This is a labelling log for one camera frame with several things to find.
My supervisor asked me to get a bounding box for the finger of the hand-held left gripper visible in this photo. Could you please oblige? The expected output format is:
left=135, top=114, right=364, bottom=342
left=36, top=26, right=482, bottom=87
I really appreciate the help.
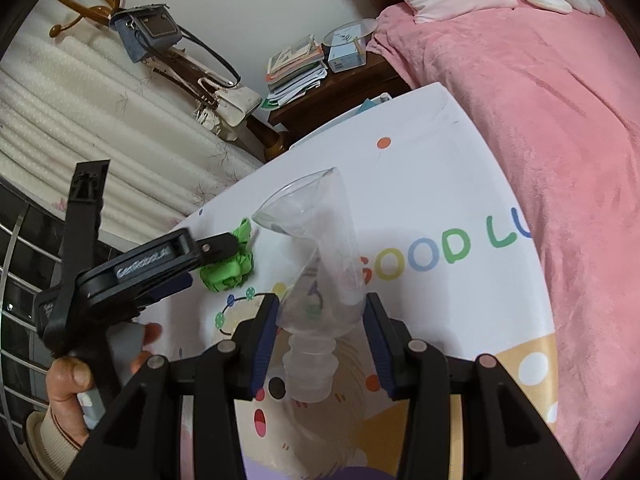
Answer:
left=192, top=232, right=246, bottom=267

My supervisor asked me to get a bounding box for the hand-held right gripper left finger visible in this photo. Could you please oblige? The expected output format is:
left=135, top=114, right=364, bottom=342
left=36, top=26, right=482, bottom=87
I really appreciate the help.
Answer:
left=62, top=292, right=281, bottom=480

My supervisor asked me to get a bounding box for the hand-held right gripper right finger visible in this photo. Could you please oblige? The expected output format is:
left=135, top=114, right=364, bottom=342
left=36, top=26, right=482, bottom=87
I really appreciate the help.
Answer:
left=362, top=291, right=581, bottom=480

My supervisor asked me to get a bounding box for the green paper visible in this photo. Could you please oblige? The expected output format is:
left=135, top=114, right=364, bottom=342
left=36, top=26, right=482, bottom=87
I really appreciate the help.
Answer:
left=200, top=217, right=257, bottom=293

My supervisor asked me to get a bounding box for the clear plastic bottle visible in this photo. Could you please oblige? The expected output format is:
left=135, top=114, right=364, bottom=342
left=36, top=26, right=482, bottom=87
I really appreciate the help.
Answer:
left=251, top=166, right=366, bottom=403

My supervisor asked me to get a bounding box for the person's left forearm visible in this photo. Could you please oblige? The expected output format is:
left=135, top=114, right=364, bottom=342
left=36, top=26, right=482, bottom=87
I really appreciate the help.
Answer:
left=25, top=407, right=83, bottom=480

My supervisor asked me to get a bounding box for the person's left hand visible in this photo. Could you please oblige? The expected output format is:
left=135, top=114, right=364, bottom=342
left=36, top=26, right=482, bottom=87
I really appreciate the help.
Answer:
left=45, top=322, right=163, bottom=448

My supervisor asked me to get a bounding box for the metal window grille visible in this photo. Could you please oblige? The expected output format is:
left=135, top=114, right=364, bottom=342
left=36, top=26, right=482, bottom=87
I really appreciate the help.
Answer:
left=0, top=180, right=91, bottom=461

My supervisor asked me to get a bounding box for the white handbag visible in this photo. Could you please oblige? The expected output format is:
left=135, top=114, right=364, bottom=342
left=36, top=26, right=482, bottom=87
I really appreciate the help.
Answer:
left=195, top=75, right=263, bottom=141

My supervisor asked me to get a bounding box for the cream curtain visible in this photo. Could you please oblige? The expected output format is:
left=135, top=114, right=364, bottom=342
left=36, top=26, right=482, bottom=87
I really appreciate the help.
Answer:
left=0, top=0, right=266, bottom=231

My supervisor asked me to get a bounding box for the cartoon printed tablecloth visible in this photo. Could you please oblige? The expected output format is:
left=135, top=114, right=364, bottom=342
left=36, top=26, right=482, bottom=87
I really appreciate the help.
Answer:
left=132, top=81, right=561, bottom=480

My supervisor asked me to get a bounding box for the stack of books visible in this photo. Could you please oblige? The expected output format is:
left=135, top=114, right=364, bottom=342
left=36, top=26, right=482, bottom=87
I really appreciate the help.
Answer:
left=264, top=35, right=328, bottom=111

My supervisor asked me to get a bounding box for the dark wooden nightstand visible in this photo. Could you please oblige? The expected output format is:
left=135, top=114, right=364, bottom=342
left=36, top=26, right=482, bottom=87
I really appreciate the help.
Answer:
left=267, top=52, right=413, bottom=133

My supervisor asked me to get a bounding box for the light blue box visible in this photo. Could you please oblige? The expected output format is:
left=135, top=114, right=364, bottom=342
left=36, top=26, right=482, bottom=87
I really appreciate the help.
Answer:
left=327, top=42, right=367, bottom=73

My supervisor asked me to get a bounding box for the blue handbag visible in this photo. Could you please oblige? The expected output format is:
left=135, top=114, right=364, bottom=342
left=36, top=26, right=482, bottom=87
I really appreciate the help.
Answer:
left=110, top=2, right=242, bottom=88

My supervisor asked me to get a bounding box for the glass bowl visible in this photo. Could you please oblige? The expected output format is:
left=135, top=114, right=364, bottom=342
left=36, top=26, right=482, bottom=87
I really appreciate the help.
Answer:
left=322, top=18, right=378, bottom=48

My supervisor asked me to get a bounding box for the wooden coat rack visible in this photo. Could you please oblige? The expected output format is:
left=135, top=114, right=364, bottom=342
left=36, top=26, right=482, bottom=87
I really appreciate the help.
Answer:
left=47, top=0, right=291, bottom=163

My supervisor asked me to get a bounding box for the pink fleece blanket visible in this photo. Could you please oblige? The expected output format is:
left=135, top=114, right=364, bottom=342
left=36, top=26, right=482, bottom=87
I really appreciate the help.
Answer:
left=367, top=0, right=640, bottom=480

